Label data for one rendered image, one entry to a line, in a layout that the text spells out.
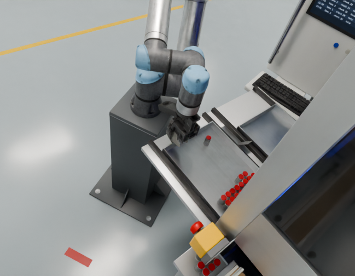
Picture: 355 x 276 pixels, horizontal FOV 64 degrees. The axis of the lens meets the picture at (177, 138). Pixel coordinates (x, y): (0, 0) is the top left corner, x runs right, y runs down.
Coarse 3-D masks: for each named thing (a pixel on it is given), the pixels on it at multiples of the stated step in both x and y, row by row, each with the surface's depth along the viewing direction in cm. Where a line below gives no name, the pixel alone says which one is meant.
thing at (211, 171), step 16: (208, 128) 120; (192, 144) 114; (224, 144) 116; (176, 160) 108; (192, 160) 109; (208, 160) 110; (224, 160) 111; (240, 160) 113; (192, 176) 105; (208, 176) 106; (224, 176) 107; (208, 192) 102; (224, 192) 103
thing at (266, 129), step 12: (276, 108) 132; (252, 120) 126; (264, 120) 128; (276, 120) 129; (288, 120) 129; (240, 132) 120; (252, 132) 123; (264, 132) 124; (276, 132) 125; (252, 144) 117; (264, 144) 120; (276, 144) 121
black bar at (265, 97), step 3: (255, 87) 138; (255, 90) 138; (258, 90) 137; (258, 93) 137; (261, 93) 136; (264, 93) 137; (261, 96) 137; (264, 96) 135; (267, 96) 136; (264, 99) 136; (267, 99) 135; (270, 99) 135; (267, 102) 135; (270, 102) 134; (273, 102) 134; (270, 105) 135; (285, 111) 131
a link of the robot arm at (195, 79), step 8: (184, 72) 81; (192, 72) 80; (200, 72) 80; (208, 72) 82; (184, 80) 81; (192, 80) 79; (200, 80) 79; (208, 80) 81; (184, 88) 82; (192, 88) 80; (200, 88) 81; (184, 96) 84; (192, 96) 83; (200, 96) 84; (184, 104) 86; (192, 104) 85; (200, 104) 88
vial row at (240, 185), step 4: (248, 176) 103; (244, 180) 102; (248, 180) 103; (240, 184) 101; (244, 184) 102; (232, 188) 99; (236, 188) 100; (240, 188) 101; (228, 192) 98; (232, 192) 98; (236, 192) 101; (224, 196) 97; (228, 196) 97; (220, 200) 97; (224, 200) 97; (220, 204) 99
